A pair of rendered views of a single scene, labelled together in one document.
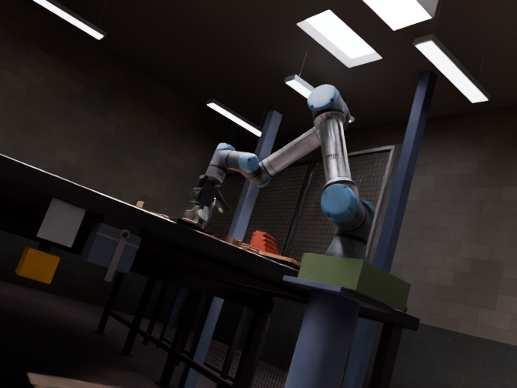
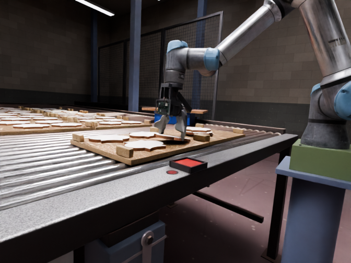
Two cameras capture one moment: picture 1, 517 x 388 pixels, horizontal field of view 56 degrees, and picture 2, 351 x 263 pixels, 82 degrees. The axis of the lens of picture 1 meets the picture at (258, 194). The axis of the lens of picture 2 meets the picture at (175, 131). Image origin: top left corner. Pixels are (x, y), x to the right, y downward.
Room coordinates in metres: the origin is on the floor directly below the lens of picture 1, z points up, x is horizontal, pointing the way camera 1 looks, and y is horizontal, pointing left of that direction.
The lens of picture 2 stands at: (1.13, 0.43, 1.09)
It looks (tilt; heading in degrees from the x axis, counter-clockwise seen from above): 8 degrees down; 341
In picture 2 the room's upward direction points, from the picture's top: 3 degrees clockwise
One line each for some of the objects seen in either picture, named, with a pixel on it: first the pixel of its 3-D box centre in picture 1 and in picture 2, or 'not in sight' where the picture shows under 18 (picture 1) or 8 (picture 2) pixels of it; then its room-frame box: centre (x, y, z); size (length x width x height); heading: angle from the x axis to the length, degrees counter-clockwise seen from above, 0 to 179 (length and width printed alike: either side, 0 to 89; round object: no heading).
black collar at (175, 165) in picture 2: (182, 224); (188, 164); (1.63, 0.21, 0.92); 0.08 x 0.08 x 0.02; 29
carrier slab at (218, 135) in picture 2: not in sight; (200, 134); (2.13, -0.07, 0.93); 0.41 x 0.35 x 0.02; 122
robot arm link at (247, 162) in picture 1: (244, 163); (203, 60); (1.83, 0.09, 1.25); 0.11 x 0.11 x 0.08; 56
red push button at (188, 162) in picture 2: not in sight; (188, 165); (1.63, 0.21, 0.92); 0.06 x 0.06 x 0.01; 29
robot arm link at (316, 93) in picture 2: (355, 219); (329, 101); (1.66, -0.35, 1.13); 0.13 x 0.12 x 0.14; 146
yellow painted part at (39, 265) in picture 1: (48, 239); not in sight; (1.43, 0.54, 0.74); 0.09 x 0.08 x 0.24; 119
